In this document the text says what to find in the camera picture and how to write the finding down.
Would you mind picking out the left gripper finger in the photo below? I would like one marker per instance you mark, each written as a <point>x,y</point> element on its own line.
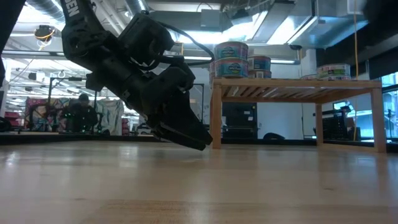
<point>180,121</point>
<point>180,140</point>

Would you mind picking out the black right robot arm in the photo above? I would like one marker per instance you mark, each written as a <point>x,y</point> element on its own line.
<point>384,9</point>

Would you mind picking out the wooden slatted shelf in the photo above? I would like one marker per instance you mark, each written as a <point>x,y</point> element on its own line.
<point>295,83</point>

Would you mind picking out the grey cloth cover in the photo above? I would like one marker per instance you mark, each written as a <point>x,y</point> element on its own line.
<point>112,113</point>

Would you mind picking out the black cabinet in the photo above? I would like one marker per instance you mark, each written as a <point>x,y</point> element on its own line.
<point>241,121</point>

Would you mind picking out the person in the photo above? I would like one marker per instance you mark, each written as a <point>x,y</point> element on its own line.
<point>81,115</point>

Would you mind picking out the black rounded object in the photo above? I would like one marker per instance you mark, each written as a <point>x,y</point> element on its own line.
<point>273,137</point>

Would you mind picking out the colourful patchwork quilt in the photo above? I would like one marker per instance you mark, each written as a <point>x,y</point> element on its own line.
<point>40,112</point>

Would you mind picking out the black ceiling spot lamp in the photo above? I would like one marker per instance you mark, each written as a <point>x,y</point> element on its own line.
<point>32,76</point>

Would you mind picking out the ceiling tube light strip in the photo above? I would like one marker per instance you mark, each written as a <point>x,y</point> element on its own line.
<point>283,61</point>

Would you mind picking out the window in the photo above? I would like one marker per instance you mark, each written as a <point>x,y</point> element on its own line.
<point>391,105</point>

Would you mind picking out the black gantry frame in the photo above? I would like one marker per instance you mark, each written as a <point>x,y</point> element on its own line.
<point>74,79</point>
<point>202,99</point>

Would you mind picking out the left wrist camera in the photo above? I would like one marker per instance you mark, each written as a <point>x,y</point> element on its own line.
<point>146,40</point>

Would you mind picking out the silver round air duct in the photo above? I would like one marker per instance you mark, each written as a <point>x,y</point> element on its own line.
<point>136,5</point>

